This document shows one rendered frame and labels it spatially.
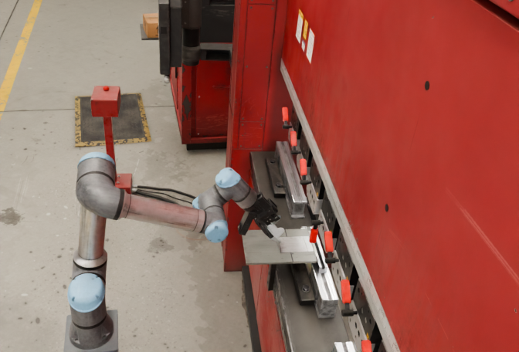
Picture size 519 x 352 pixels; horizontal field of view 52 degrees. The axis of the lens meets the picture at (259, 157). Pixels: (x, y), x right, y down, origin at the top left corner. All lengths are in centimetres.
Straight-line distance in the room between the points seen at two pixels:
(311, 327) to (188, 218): 60
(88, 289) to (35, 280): 152
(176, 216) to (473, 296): 99
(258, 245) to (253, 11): 105
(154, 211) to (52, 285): 176
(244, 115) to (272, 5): 57
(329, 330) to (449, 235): 102
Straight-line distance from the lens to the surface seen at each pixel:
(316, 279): 200
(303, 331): 196
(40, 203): 396
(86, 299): 189
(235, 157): 281
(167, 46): 265
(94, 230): 188
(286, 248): 204
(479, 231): 95
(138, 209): 167
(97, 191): 165
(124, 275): 335
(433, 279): 110
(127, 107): 501
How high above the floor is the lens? 238
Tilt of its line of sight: 33 degrees down
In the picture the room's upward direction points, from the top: 6 degrees clockwise
